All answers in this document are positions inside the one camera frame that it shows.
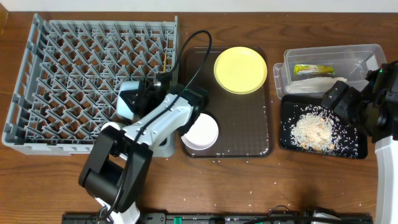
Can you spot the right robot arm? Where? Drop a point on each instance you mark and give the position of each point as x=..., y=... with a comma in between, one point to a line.
x=374, y=112

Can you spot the wooden chopstick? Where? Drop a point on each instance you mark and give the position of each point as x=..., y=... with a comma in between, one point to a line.
x=165, y=62

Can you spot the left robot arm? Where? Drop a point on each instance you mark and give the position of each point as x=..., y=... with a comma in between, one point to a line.
x=115, y=171

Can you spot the white bowl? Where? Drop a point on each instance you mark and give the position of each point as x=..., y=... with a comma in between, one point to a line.
x=202, y=134

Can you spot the grey dishwasher rack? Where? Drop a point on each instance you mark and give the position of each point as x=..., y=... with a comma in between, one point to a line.
x=70, y=76

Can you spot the light blue bowl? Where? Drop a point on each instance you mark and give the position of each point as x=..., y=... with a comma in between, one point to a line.
x=123, y=107

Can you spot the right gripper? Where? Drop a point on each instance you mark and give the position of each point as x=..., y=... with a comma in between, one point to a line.
x=350, y=94

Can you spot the white napkin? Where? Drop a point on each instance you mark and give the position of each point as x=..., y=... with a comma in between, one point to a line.
x=312, y=85

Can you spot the dark brown serving tray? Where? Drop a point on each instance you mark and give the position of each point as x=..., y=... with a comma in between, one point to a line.
x=244, y=121

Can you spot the small white cup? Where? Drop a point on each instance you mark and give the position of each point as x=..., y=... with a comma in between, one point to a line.
x=114, y=126

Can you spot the green orange snack wrapper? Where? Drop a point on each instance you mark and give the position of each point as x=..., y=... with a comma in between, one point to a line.
x=303, y=69

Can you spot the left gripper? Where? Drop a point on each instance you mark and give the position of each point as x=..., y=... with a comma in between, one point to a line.
x=162, y=81

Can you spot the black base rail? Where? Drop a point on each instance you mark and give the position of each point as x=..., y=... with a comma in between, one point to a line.
x=275, y=217

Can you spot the rice and shell pile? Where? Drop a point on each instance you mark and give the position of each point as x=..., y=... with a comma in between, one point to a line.
x=320, y=130

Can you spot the yellow plate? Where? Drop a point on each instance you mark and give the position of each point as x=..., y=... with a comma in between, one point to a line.
x=240, y=70

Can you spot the clear plastic bin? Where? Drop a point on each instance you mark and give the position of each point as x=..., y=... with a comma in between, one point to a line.
x=351, y=62

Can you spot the black rectangular tray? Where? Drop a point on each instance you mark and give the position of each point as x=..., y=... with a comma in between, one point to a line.
x=289, y=143

